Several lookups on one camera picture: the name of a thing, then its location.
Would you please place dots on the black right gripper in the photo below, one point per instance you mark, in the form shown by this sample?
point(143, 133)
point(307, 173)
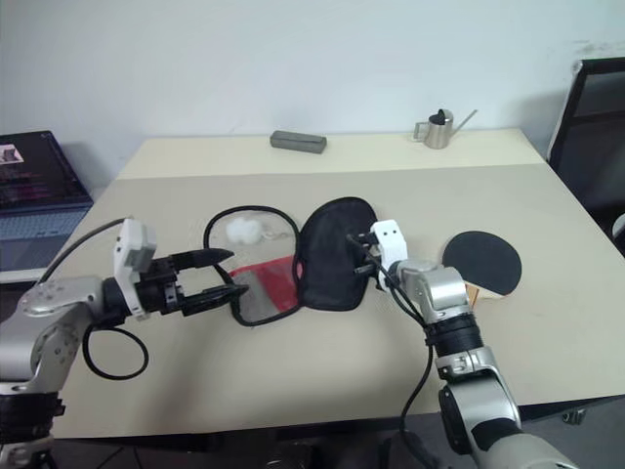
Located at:
point(372, 254)

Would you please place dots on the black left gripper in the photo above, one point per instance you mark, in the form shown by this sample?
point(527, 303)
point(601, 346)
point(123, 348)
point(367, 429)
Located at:
point(157, 288)

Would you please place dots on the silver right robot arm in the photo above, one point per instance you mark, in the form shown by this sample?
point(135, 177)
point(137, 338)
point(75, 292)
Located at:
point(439, 293)

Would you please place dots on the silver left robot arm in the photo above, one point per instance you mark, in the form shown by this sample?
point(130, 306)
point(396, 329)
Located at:
point(49, 303)

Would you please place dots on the black zippered paddle case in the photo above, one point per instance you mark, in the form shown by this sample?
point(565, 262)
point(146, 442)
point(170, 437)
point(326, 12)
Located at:
point(332, 283)

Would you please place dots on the black rubber table tennis paddle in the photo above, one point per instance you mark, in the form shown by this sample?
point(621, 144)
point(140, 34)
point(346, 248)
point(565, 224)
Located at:
point(481, 261)

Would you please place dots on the grey glasses case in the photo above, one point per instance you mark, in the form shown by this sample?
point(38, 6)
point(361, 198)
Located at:
point(298, 142)

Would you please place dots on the small metal watering can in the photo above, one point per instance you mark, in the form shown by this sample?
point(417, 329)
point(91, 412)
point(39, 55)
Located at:
point(439, 133)

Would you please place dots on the open blue laptop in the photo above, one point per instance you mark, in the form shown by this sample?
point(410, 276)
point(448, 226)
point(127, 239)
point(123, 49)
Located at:
point(29, 220)

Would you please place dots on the black office chair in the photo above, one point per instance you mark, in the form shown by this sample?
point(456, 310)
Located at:
point(595, 146)

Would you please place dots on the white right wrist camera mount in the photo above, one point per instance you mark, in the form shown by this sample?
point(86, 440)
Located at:
point(390, 239)

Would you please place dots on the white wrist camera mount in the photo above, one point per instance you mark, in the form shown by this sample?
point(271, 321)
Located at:
point(129, 244)
point(390, 239)

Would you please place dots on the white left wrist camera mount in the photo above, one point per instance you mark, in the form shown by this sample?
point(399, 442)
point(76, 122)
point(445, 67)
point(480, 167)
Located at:
point(129, 244)

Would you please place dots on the grey metal table bracket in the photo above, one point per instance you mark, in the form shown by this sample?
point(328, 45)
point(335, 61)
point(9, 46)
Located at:
point(573, 416)

